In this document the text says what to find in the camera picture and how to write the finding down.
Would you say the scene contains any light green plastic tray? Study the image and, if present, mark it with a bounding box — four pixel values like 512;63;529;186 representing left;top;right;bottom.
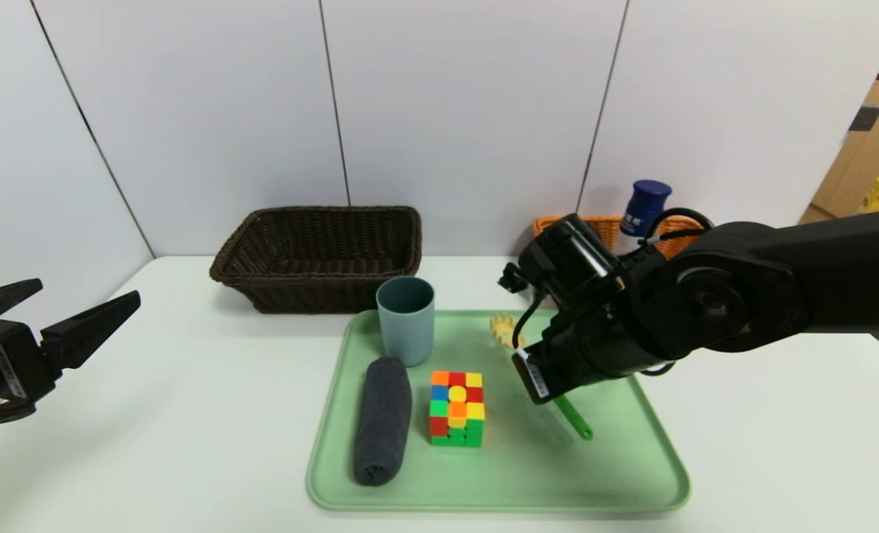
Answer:
305;309;692;513

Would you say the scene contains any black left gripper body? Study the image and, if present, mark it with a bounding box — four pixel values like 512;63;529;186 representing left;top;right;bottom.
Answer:
0;313;58;407

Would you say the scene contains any yellow pasta spoon green handle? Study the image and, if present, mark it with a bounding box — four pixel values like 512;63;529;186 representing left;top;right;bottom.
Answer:
490;313;594;441

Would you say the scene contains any colourful puzzle cube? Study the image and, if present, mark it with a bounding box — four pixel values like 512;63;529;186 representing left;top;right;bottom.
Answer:
429;371;485;448

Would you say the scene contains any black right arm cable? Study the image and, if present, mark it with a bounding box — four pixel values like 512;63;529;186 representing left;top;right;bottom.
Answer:
643;207;715;245

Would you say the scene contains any light wooden cabinet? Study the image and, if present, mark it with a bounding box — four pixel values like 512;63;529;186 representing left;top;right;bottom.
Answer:
798;11;879;223

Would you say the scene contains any blue-grey plastic cup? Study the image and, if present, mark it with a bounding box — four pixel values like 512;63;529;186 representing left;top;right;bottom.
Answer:
375;276;435;368

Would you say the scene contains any dark grey rolled towel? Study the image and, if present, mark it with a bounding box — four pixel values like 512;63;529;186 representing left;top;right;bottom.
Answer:
352;356;412;487

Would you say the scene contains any orange wicker basket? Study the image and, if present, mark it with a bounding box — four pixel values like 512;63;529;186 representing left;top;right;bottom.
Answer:
532;215;706;260

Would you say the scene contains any dark brown wicker basket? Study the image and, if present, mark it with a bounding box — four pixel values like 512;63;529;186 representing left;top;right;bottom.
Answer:
208;206;423;315

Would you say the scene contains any white bottle blue cap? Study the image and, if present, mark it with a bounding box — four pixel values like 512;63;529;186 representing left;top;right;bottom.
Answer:
621;180;673;238

